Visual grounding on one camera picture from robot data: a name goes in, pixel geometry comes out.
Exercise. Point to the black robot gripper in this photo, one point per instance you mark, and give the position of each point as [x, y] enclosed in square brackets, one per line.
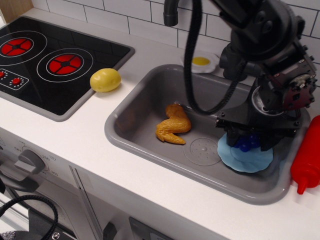
[267, 110]

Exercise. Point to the blue toy blueberries cluster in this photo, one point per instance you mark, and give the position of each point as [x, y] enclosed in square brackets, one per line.
[248, 142]

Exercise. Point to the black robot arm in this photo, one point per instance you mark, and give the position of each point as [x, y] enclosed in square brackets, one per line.
[267, 33]

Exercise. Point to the light blue toy plate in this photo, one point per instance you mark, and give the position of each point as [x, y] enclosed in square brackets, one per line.
[251, 161]

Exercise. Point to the grey plastic sink basin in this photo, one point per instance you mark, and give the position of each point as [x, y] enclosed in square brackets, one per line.
[132, 127]

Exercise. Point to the red ketchup squeeze bottle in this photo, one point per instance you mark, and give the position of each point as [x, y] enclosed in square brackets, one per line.
[305, 169]

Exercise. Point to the toy fried chicken wing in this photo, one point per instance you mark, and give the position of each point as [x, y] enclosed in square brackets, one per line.
[177, 122]

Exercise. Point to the dark grey toy faucet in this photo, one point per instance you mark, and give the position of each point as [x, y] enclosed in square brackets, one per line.
[229, 60]

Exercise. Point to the toy fried egg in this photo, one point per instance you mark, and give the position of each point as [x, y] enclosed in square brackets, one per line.
[204, 62]

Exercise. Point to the yellow toy potato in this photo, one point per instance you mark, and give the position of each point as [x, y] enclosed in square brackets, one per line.
[105, 80]

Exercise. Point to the black toy stove top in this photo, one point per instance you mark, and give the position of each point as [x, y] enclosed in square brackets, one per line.
[46, 68]

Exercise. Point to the grey oven knob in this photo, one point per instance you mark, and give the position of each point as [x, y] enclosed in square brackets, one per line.
[29, 162]

